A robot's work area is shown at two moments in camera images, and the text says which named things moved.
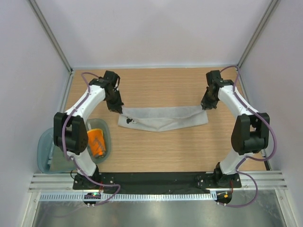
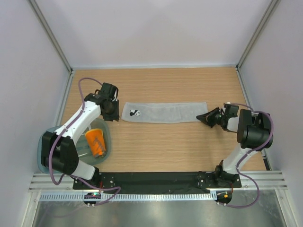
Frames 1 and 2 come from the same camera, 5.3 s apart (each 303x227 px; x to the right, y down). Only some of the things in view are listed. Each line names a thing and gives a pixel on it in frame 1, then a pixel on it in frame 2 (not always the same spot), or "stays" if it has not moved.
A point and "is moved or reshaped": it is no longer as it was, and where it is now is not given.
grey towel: x=161 y=118 is moved or reshaped
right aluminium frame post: x=272 y=7 stays
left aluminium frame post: x=52 y=35 stays
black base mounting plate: x=155 y=180 stays
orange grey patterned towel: x=96 y=142 stays
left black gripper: x=117 y=107 to x=115 y=116
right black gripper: x=206 y=104 to x=205 y=118
